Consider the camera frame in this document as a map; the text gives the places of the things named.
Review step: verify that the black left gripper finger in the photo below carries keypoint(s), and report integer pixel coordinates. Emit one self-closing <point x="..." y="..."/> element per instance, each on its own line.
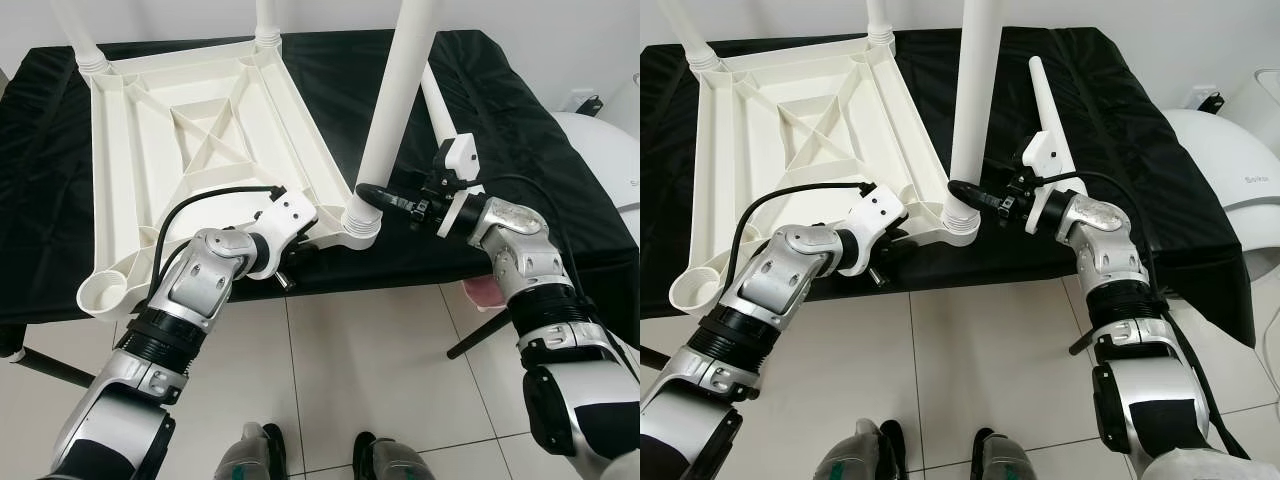
<point x="308" y="254"/>
<point x="900" y="246"/>

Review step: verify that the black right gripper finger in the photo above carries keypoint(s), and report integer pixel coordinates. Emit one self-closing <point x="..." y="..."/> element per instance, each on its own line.
<point x="390" y="202"/>
<point x="978" y="198"/>

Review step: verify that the white plastic table top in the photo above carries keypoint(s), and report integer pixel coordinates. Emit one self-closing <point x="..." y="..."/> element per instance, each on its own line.
<point x="715" y="180"/>
<point x="120" y="180"/>

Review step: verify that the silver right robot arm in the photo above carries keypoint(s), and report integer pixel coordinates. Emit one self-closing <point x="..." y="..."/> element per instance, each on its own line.
<point x="1115" y="255"/>
<point x="530" y="260"/>

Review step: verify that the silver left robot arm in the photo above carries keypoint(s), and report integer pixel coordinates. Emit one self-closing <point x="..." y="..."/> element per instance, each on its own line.
<point x="195" y="290"/>
<point x="780" y="285"/>

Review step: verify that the pink cloth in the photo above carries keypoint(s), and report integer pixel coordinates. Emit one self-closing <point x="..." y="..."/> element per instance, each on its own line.
<point x="485" y="292"/>

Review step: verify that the black tablecloth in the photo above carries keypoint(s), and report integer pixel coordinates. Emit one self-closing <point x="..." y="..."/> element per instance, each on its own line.
<point x="1170" y="160"/>
<point x="560" y="160"/>

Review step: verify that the white round appliance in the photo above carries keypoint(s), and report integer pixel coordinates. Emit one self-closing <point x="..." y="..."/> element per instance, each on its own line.
<point x="605" y="160"/>
<point x="1230" y="170"/>

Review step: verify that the grey robot right leg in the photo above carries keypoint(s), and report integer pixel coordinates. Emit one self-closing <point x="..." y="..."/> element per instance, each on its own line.
<point x="1004" y="460"/>
<point x="392" y="462"/>

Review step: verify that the white rounded plastic container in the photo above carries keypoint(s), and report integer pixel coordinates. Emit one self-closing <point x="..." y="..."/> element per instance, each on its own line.
<point x="1255" y="100"/>

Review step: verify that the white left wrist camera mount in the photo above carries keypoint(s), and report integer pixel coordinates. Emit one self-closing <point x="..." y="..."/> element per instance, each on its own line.
<point x="290" y="212"/>
<point x="882" y="208"/>

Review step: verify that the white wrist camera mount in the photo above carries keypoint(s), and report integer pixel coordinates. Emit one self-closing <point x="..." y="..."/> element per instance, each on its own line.
<point x="290" y="212"/>
<point x="882" y="208"/>
<point x="460" y="155"/>
<point x="1042" y="152"/>

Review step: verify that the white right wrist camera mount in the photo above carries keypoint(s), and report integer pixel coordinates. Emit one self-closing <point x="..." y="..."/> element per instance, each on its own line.
<point x="460" y="155"/>
<point x="1042" y="152"/>

